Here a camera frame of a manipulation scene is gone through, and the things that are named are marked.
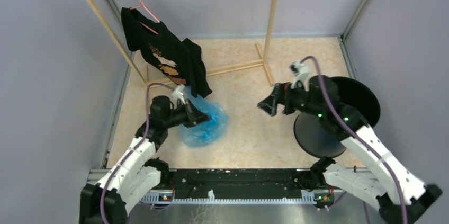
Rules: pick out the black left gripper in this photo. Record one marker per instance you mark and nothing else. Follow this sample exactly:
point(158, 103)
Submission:
point(194, 116)

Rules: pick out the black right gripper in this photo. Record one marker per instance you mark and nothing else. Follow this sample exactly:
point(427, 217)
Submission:
point(281, 94)

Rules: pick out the blue plastic trash bag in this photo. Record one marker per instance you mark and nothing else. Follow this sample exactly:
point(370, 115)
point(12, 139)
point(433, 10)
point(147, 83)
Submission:
point(208, 132)

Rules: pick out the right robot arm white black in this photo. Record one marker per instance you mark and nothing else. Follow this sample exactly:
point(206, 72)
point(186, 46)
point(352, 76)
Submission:
point(392, 190)

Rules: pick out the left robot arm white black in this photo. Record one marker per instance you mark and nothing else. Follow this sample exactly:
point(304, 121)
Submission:
point(112, 197)

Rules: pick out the black round trash bin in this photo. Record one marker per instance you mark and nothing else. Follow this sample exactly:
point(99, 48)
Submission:
point(320, 135)

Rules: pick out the black printed t-shirt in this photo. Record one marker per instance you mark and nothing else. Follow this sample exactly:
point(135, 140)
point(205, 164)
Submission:
point(181, 61)

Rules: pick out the pink clothes hanger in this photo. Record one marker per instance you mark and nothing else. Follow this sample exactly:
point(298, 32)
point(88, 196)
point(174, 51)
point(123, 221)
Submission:
point(142, 3)

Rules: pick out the wooden clothes rack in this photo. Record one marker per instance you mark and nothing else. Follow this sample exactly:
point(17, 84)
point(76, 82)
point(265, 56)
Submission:
point(261, 62)

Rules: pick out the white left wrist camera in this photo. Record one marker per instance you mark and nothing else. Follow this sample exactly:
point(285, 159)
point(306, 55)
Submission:
point(179, 93)

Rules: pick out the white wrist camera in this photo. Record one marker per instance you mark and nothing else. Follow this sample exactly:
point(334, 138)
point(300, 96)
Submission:
point(300, 72)
point(179, 93)

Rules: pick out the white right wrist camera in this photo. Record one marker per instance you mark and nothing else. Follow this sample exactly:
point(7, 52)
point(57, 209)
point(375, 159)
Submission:
point(300, 72)

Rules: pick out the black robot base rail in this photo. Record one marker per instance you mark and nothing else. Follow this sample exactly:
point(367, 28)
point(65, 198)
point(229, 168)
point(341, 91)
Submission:
point(239, 186)

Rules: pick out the metal corner frame right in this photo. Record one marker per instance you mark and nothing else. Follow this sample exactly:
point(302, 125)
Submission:
point(344, 37)

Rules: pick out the metal corner frame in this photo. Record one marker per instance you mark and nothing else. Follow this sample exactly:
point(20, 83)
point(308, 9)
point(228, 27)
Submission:
point(110, 83)
point(344, 37)

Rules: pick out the metal corner frame left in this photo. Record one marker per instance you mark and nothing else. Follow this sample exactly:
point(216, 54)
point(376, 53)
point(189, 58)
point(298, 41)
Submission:
point(110, 83)

